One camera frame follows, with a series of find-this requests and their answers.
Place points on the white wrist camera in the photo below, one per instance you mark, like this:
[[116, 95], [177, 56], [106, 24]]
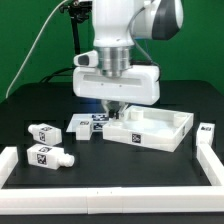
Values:
[[88, 59]]

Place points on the white square table top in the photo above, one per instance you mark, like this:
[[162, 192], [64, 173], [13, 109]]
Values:
[[149, 127]]

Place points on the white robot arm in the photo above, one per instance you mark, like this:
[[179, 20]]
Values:
[[107, 72]]

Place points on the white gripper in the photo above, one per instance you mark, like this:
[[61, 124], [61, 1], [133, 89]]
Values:
[[138, 85]]

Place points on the black camera stand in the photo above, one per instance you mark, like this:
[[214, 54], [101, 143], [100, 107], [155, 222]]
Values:
[[78, 11]]

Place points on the paper sheet with tags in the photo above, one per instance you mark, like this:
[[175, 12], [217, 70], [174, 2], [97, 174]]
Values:
[[98, 120]]

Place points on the white U-shaped fence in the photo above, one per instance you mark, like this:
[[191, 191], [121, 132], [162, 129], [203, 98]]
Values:
[[115, 200]]

